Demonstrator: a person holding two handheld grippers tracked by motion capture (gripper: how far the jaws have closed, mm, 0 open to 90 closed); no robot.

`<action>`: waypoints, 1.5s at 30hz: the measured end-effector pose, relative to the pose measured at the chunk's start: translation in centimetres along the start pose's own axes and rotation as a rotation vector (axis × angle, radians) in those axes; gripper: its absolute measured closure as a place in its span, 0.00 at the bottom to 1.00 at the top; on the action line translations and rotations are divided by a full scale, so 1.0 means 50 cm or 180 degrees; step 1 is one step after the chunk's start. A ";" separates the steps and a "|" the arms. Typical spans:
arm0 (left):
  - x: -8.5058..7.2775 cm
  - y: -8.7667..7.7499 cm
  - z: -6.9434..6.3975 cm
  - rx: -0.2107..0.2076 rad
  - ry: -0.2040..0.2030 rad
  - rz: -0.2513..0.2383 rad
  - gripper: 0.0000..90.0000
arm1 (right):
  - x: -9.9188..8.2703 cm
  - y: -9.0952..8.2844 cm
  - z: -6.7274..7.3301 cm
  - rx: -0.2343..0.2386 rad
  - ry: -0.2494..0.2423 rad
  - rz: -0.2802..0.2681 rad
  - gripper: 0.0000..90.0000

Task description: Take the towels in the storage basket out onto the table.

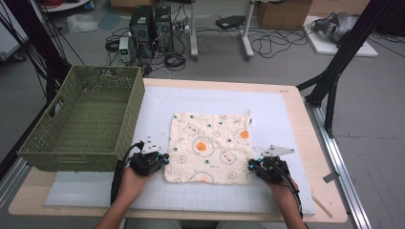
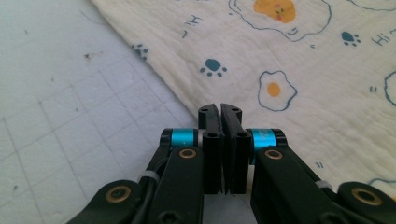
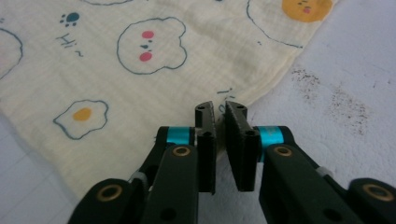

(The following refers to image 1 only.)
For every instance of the open cardboard box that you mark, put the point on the open cardboard box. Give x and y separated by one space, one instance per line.
283 14

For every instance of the white power strip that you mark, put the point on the white power strip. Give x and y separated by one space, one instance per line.
182 29

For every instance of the cream fried-egg print cloth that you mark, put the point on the cream fried-egg print cloth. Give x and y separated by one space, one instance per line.
210 149

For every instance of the white grid mat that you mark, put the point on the white grid mat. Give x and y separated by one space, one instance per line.
207 101

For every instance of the white floor board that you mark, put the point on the white floor board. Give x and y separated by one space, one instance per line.
363 49

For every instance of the grey headset device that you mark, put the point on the grey headset device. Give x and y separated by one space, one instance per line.
337 25

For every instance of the small grey metal bracket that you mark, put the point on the small grey metal bracket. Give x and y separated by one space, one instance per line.
331 177

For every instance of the large black computer tower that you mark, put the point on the large black computer tower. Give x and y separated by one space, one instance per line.
141 30

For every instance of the flat cardboard box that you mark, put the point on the flat cardboard box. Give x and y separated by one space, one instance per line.
132 2

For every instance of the teal floor sheet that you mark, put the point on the teal floor sheet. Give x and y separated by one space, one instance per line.
110 20

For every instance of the desk with white legs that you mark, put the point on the desk with white legs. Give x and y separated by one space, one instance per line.
246 38

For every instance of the white round table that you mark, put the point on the white round table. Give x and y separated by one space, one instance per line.
67 4

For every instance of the thin wooden stick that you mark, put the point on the thin wooden stick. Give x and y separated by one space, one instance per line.
322 206

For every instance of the slim black computer tower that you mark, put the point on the slim black computer tower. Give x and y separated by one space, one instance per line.
164 28

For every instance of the green woven basket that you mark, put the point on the green woven basket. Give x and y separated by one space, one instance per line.
92 127

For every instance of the clear plastic bag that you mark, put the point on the clear plastic bag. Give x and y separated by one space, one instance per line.
82 23

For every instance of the person's right hand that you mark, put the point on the person's right hand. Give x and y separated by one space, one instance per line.
285 194

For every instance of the aluminium floor rail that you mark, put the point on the aluminium floor rail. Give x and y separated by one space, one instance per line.
340 165
12 183

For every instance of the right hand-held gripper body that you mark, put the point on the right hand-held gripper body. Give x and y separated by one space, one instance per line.
272 168

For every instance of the flat black box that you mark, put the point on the flat black box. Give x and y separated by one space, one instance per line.
230 21

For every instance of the beige wooden cabinet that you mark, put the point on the beige wooden cabinet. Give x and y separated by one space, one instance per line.
337 6

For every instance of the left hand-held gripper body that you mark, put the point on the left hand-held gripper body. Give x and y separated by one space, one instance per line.
146 163

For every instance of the person's left hand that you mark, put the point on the person's left hand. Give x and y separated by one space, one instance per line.
132 187

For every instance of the bench power supply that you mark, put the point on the bench power supply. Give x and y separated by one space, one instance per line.
124 49

